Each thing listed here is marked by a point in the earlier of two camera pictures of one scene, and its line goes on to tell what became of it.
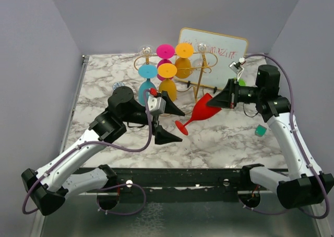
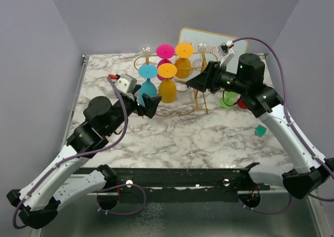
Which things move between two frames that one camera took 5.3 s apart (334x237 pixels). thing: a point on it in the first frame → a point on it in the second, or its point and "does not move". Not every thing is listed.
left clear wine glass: [145, 50] does not move
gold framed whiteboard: [216, 58] does not move
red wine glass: [201, 110] → [240, 104]
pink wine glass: [164, 51] does not move
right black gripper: [226, 98] → [212, 74]
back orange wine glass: [183, 51] does not move
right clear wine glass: [200, 47] does not move
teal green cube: [260, 130] does not move
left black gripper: [162, 136] → [151, 104]
